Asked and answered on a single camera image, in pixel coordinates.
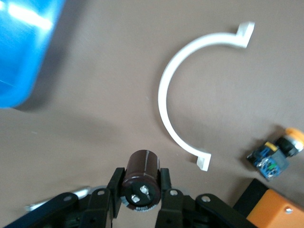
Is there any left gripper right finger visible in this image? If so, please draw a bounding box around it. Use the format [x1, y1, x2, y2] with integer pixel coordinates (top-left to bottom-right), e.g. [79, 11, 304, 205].
[155, 168, 257, 228]

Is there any blue plastic tray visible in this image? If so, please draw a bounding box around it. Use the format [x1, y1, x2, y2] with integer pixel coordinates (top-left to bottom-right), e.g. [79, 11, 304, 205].
[0, 0, 67, 109]

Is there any brown table cover mat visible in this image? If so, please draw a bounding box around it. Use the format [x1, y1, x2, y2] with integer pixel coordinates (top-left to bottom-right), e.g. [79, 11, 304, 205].
[0, 0, 304, 228]

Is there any orange cap pushbutton blue block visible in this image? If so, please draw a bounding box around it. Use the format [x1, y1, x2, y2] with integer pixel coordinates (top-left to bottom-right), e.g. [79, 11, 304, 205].
[246, 127, 304, 182]

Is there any orange single-hole button box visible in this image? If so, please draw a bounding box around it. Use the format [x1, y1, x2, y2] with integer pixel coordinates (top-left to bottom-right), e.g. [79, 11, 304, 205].
[232, 178, 304, 228]

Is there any dark brown cylindrical capacitor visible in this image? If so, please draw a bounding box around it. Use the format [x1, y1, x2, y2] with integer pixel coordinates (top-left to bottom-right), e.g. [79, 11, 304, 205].
[120, 149, 162, 212]

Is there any large white half-ring clamp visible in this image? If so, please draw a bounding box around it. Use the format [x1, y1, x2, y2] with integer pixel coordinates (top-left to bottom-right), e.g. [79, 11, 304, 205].
[158, 21, 256, 172]

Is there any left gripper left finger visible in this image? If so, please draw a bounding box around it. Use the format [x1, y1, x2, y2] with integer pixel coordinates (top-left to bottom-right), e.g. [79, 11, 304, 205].
[0, 167, 125, 228]

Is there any perforated metal power supply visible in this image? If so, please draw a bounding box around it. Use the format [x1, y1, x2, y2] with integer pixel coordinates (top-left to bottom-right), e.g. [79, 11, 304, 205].
[25, 186, 95, 211]

